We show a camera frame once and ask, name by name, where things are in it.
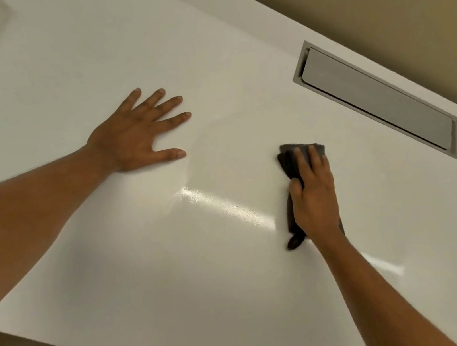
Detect grey desk cable flap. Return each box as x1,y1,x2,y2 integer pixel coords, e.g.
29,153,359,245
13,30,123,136
287,18,457,183

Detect person's left hand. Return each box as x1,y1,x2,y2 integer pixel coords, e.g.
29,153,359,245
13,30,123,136
79,80,199,178

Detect person's right hand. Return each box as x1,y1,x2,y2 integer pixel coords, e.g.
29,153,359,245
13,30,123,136
282,141,346,246

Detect person's right forearm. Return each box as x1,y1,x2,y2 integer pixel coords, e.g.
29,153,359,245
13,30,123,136
309,216,457,346

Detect person's left forearm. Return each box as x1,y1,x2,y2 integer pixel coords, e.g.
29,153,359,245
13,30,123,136
0,140,141,329

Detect dark grey cleaning cloth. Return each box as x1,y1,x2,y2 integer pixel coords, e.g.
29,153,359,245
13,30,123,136
271,137,347,252

